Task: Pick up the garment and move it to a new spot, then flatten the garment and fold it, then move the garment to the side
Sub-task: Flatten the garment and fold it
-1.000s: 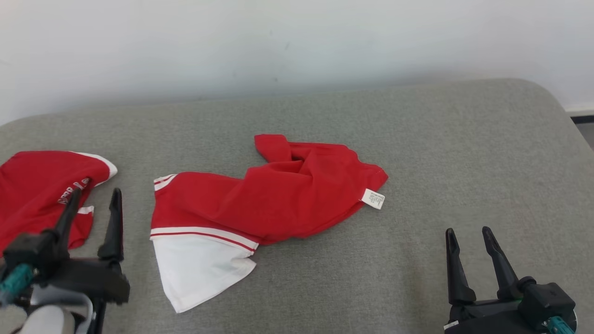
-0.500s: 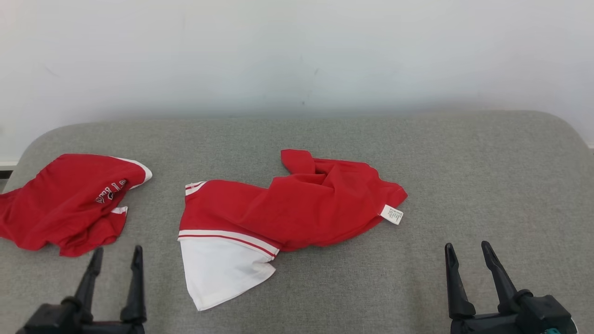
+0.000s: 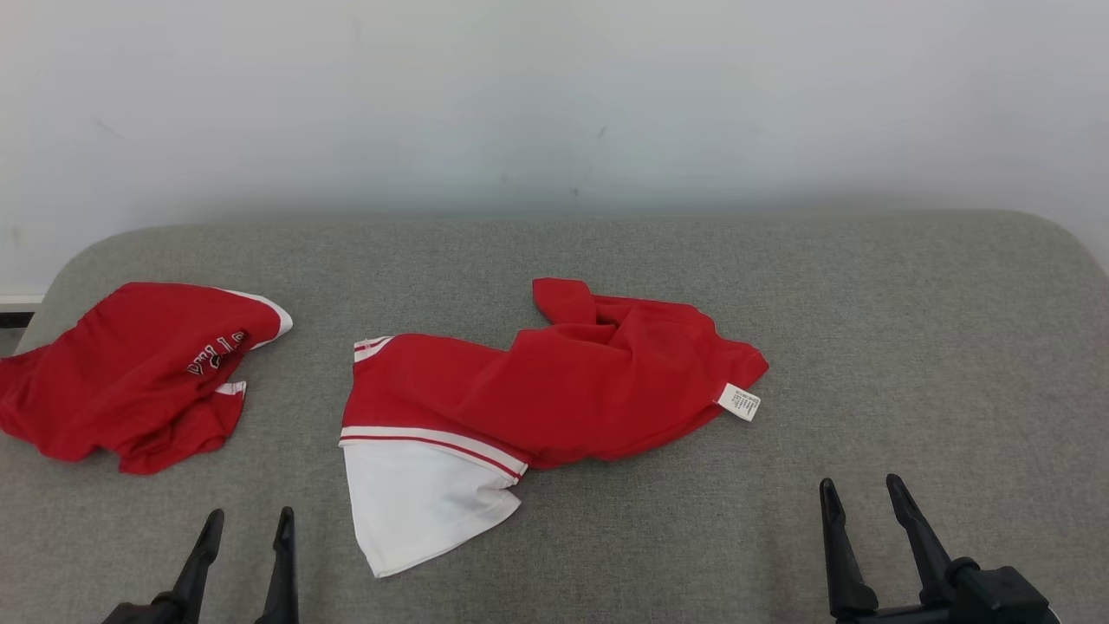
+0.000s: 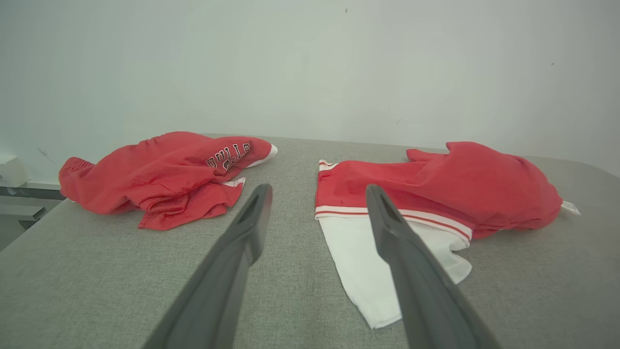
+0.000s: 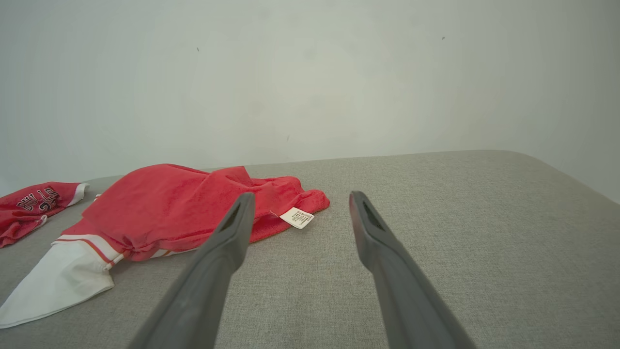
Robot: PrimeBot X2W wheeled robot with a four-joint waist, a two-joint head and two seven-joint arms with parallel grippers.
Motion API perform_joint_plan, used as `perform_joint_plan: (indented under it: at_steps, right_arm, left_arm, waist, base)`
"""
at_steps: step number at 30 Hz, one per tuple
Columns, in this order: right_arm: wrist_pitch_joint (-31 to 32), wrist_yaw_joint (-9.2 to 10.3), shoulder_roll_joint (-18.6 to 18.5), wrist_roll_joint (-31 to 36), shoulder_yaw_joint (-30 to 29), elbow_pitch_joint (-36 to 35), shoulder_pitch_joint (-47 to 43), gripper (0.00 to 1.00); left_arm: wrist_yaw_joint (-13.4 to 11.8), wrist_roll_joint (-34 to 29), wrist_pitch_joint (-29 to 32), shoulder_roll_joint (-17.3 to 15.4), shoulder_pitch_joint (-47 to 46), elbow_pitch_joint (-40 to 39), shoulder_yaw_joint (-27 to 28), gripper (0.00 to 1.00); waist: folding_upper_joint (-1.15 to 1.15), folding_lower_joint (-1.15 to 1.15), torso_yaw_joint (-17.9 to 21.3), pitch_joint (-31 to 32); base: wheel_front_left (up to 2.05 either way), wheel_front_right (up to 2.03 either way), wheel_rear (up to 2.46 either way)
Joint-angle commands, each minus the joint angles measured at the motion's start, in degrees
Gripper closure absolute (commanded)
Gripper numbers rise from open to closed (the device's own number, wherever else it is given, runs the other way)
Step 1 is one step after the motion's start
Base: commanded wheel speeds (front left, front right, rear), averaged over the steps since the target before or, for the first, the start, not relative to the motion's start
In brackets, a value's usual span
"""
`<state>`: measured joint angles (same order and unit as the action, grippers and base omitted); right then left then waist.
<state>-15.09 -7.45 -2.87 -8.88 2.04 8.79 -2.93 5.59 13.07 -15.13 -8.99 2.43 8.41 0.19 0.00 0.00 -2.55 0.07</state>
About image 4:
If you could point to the red Bulls basketball shorts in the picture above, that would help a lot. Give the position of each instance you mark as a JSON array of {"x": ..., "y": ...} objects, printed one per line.
[{"x": 160, "y": 174}]

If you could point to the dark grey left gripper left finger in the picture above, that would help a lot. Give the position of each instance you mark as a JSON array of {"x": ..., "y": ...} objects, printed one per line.
[{"x": 218, "y": 286}]

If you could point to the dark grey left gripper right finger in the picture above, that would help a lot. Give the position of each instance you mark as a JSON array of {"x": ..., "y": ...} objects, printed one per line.
[{"x": 421, "y": 291}]

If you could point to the grey wall ledge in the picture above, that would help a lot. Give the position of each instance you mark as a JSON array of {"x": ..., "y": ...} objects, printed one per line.
[{"x": 22, "y": 201}]

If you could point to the red white striped basketball jersey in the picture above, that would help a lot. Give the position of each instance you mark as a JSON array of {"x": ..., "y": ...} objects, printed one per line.
[{"x": 436, "y": 184}]

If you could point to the small white wall box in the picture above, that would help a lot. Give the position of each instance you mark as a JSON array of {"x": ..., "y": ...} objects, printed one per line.
[{"x": 12, "y": 172}]

